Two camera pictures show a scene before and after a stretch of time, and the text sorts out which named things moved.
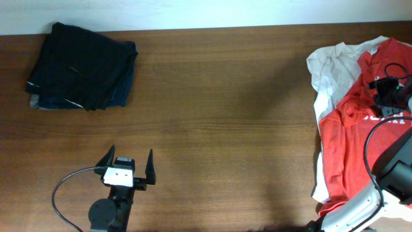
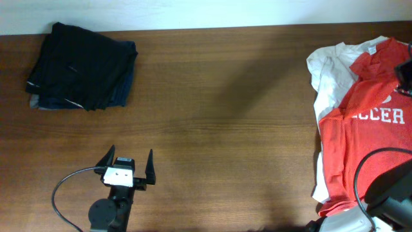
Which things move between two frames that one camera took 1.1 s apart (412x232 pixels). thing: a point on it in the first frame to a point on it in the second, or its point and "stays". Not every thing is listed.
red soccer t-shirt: (355, 136) stays
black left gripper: (139, 182) stays
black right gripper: (385, 110) to (404, 74)
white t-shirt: (334, 70) stays
